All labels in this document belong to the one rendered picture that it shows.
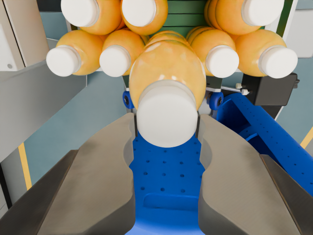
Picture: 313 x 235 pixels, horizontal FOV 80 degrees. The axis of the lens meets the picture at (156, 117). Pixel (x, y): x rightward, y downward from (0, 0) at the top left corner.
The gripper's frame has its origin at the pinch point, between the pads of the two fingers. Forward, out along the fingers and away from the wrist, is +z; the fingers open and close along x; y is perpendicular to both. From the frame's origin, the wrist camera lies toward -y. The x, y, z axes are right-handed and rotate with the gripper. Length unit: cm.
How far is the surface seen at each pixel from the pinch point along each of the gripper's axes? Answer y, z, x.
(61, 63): 0.1, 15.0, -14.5
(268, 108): 53, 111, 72
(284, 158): 42, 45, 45
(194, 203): 18.3, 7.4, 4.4
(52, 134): 90, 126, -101
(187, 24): -3.8, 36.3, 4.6
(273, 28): -2.9, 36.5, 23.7
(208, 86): 8.9, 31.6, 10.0
